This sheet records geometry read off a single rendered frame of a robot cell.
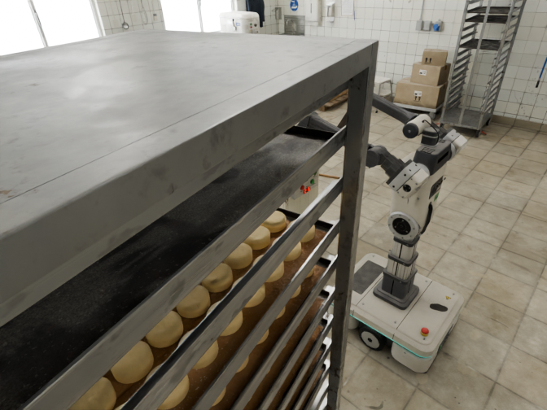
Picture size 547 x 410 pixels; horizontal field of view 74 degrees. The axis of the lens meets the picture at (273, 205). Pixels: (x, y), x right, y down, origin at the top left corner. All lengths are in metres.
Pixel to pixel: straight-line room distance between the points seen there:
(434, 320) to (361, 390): 0.55
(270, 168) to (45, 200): 0.36
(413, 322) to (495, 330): 0.65
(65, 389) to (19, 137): 0.17
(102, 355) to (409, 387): 2.08
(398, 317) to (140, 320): 1.97
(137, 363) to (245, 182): 0.26
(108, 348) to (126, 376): 0.21
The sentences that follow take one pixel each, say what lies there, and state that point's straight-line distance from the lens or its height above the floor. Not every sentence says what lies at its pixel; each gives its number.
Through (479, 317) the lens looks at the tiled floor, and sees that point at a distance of 2.74.
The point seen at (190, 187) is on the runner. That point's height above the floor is 1.76.
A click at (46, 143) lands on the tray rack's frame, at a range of 0.28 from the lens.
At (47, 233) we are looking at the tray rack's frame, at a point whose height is 1.81.
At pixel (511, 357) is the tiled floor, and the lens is 2.61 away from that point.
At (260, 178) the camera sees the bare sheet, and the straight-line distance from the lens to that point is 0.49.
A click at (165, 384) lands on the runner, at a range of 0.38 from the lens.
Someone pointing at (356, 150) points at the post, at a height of 1.66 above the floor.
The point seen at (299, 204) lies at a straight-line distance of 2.36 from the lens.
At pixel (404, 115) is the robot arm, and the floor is 1.25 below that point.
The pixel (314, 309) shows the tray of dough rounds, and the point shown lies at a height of 1.31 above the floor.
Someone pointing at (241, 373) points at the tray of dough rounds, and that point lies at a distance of 0.60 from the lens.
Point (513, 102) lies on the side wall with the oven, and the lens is 5.86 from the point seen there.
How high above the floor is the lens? 1.91
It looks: 33 degrees down
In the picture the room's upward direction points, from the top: 3 degrees counter-clockwise
